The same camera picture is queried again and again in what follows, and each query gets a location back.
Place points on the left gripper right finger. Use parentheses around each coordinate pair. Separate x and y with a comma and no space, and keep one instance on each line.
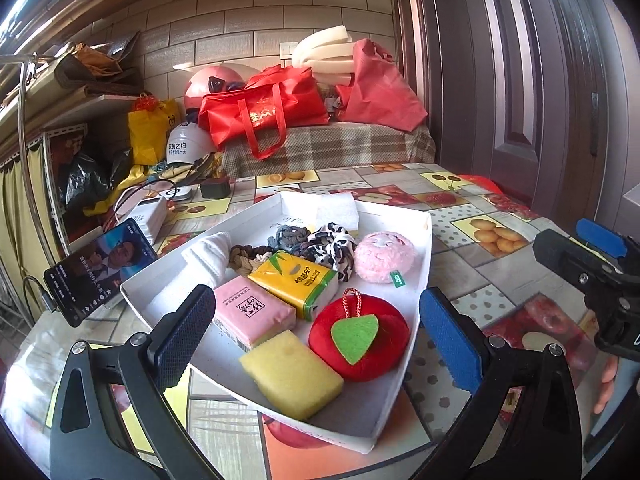
(543,440)

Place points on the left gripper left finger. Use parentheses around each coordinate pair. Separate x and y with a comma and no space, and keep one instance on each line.
(88,438)

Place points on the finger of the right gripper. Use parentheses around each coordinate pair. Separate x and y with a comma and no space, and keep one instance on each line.
(590,274)
(601,238)

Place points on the pink tissue pack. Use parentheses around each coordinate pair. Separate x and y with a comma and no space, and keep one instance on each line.
(249,315)

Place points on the green yellow scrub sponge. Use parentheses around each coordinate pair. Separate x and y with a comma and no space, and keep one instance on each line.
(295,381)

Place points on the white cloth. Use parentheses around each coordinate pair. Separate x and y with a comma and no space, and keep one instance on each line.
(208,258)

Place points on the yellow green tissue pack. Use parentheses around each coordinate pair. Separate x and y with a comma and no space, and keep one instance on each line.
(305,285)

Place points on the black white patterned scrunchie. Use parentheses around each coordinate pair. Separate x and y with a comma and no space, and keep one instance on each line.
(331,246)

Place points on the person right hand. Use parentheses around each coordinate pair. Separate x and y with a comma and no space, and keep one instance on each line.
(606,384)

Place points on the fruit pattern tablecloth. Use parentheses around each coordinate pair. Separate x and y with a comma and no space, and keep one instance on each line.
(482,260)

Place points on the smartphone showing video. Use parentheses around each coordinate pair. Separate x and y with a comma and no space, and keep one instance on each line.
(90,277)

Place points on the pink fluffy plush face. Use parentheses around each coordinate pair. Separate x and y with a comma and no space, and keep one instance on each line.
(384,258)

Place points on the metal storage shelf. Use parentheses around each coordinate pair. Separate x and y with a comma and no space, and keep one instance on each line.
(67,110)

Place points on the white power bank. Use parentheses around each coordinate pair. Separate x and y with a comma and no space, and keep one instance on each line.
(149,216)

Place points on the white shallow tray box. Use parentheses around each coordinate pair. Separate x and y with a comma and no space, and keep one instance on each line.
(356,418)

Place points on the black plastic bag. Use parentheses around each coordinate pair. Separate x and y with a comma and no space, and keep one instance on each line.
(85,181)

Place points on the black charger block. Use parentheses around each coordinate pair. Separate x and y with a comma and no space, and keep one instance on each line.
(215,188)

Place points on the red crumpled plastic bag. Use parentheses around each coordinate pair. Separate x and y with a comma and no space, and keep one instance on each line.
(379,94)

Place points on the plaid covered bench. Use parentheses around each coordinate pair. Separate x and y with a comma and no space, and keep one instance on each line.
(335,145)

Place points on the white helmet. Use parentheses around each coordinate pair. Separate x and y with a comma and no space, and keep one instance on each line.
(187,143)

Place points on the yellow shopping bag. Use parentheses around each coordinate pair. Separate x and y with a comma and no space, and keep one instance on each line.
(150,121)

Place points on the cream foam strips stack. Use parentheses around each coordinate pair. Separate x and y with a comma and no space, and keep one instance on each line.
(329,54)

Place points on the red tote bag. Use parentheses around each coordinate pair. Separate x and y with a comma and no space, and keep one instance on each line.
(261,113)

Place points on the pink helmet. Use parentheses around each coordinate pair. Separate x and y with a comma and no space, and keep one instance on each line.
(210,80)

